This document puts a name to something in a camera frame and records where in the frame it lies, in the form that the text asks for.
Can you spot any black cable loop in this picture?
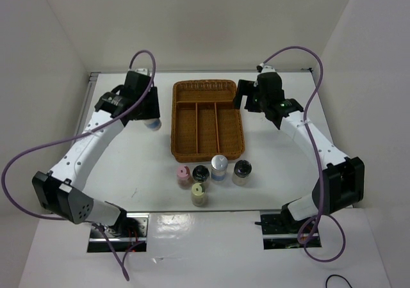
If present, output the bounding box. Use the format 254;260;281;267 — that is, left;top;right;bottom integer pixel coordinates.
325;274;353;288

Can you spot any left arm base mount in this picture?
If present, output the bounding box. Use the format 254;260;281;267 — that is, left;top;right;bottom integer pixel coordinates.
86;212;150;253

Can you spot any black lid pepper jar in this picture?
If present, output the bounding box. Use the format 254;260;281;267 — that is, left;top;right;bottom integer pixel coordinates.
232;160;252;186

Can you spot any brown wicker divided basket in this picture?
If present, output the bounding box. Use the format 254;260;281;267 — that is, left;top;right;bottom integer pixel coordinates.
170;79;245;163

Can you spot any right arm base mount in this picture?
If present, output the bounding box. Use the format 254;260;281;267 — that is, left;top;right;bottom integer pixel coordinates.
254;212;303;250

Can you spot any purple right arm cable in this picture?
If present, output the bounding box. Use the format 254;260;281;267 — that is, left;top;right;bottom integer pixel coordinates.
262;46;347;263

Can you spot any yellow lid spice jar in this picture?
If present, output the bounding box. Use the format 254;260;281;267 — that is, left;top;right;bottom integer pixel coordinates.
191;183;208;207

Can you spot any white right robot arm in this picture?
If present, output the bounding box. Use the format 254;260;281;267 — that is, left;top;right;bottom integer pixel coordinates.
233;72;365;232

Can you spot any blue label silver cap bottle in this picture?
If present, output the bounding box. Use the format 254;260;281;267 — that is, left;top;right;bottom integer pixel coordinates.
143;118;161;131

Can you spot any black lid spice jar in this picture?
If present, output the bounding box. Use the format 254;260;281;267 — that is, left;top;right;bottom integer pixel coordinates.
192;164;210;189

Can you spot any pink lid spice jar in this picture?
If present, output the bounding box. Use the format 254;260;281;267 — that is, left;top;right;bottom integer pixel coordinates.
176;165;193;189

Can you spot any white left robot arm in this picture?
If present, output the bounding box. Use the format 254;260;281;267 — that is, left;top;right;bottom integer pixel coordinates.
32;69;160;237

